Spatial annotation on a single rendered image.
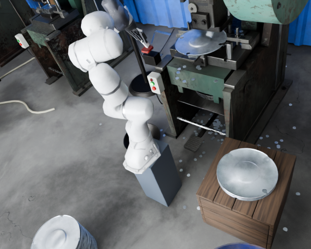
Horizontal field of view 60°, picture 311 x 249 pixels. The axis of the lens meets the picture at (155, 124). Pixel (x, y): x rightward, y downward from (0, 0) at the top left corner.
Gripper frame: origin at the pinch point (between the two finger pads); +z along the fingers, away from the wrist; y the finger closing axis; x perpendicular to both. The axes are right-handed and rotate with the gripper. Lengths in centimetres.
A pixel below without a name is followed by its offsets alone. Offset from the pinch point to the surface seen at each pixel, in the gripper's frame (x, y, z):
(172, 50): 3.9, 13.1, 10.8
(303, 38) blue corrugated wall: 92, 56, 121
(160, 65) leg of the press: -7.3, 9.2, 11.8
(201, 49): 2.5, 38.1, 0.9
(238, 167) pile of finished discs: -46, 76, 22
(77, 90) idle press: -34, -120, 66
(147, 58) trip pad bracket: -6.4, 0.8, 7.0
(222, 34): 17.0, 42.2, 7.8
